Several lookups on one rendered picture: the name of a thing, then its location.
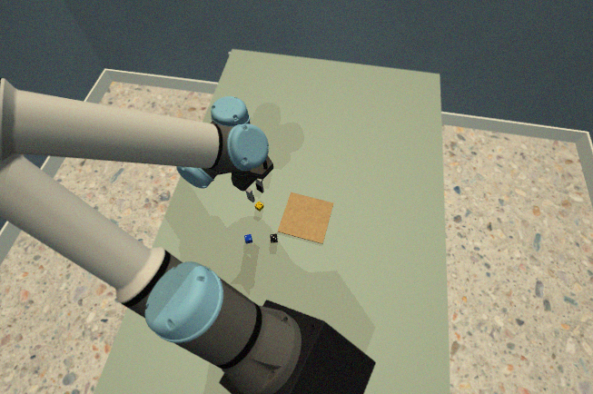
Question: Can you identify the tan mat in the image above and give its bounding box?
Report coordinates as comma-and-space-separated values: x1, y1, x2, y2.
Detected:
278, 192, 333, 243

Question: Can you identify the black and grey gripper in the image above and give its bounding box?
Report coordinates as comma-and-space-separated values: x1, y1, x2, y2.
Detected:
231, 156, 273, 202

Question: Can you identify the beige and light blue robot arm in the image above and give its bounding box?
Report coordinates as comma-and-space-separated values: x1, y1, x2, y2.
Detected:
0, 78, 301, 394

